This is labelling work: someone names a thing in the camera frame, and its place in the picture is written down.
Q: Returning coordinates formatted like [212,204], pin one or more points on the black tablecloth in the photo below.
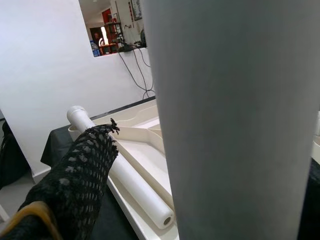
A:
[112,222]

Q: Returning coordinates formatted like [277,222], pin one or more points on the framed wall picture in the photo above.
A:
[136,10]

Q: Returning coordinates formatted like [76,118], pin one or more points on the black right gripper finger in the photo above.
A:
[80,175]

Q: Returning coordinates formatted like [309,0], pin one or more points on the white plastic table top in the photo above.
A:
[140,155]

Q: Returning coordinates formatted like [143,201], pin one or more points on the tan rubber band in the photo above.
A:
[37,207]

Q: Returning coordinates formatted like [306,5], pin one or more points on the black shelf unit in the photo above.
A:
[112,32]

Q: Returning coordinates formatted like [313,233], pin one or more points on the clear water bottle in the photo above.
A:
[95,50]

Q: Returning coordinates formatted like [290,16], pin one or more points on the white plastic table leg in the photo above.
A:
[237,112]
[135,185]

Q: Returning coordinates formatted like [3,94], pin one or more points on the person in dark clothes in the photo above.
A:
[96,37]

